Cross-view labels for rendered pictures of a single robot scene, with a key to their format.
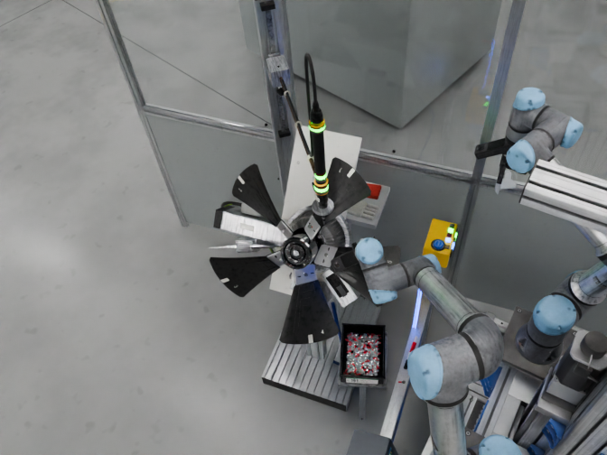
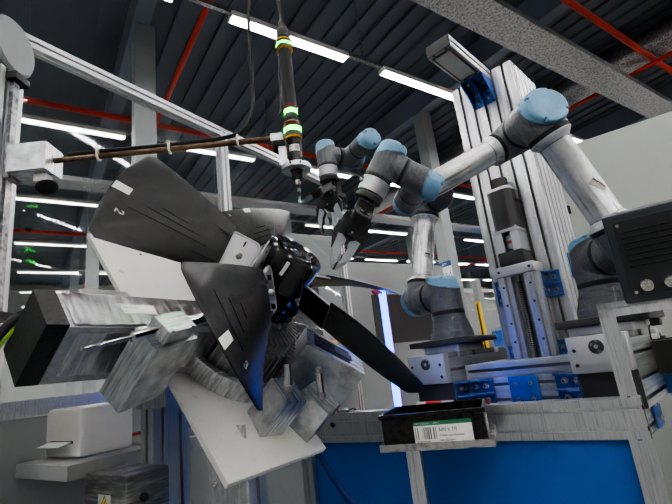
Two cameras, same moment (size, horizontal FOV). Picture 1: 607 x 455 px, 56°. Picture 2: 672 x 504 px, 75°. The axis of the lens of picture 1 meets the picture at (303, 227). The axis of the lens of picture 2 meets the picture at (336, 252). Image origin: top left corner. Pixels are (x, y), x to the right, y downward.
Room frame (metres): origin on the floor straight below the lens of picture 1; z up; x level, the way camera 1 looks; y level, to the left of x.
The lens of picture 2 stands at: (1.00, 0.88, 0.99)
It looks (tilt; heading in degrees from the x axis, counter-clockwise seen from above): 15 degrees up; 277
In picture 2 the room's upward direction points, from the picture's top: 7 degrees counter-clockwise
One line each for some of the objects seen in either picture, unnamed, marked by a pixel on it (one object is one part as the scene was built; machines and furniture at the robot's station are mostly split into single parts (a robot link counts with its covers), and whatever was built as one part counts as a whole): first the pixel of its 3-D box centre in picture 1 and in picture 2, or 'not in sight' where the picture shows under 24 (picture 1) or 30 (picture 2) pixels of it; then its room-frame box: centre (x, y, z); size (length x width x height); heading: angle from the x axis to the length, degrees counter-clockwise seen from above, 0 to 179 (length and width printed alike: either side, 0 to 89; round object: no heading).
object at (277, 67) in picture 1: (277, 69); (32, 163); (1.81, 0.03, 1.54); 0.10 x 0.07 x 0.08; 9
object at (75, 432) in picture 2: not in sight; (83, 429); (1.79, -0.15, 0.92); 0.17 x 0.16 x 0.11; 154
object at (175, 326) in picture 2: (244, 246); (172, 326); (1.35, 0.24, 1.08); 0.07 x 0.04 x 0.06; 74
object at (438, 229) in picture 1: (439, 244); not in sight; (1.30, -0.52, 1.02); 0.16 x 0.10 x 0.11; 154
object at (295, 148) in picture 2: (320, 162); (289, 96); (1.19, -0.07, 1.66); 0.04 x 0.04 x 0.46
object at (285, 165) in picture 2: (321, 195); (290, 152); (1.20, -0.07, 1.50); 0.09 x 0.07 x 0.10; 9
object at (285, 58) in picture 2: (319, 156); (288, 86); (1.19, -0.07, 1.68); 0.03 x 0.03 x 0.21
